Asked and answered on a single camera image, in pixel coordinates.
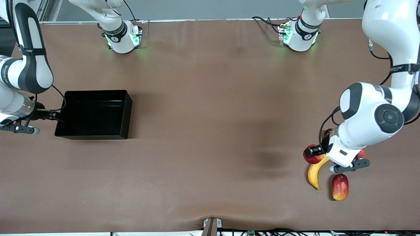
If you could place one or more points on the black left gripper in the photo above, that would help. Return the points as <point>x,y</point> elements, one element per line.
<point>325,142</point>

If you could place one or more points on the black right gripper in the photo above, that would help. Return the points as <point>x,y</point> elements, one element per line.
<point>40,114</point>

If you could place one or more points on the red yellow striped apple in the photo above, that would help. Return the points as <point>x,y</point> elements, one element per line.
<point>311,160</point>

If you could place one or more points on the yellow banana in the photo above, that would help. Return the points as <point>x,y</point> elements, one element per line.
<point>313,175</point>

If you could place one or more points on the black plastic box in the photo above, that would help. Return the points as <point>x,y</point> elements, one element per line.
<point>95,114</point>

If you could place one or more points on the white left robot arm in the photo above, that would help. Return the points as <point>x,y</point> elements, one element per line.
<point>367,121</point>

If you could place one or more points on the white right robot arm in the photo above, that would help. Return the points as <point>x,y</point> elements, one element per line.
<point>32,72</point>

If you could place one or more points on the red apple right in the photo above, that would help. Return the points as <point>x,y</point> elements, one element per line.
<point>361,154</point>

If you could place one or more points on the dark purple mangosteen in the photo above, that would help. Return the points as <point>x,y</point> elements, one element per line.
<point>327,132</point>

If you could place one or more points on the red yellow mango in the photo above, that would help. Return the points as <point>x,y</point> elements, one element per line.
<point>340,187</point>

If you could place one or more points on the small green circuit board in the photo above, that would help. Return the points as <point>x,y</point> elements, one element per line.
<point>251,233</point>

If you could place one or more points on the large table cover mat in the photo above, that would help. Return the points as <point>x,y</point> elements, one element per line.
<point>210,98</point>

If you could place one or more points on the aluminium profile frame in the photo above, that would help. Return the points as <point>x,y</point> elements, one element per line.
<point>49,8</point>

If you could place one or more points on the metal table edge bracket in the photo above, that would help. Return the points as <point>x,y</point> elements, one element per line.
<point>211,226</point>

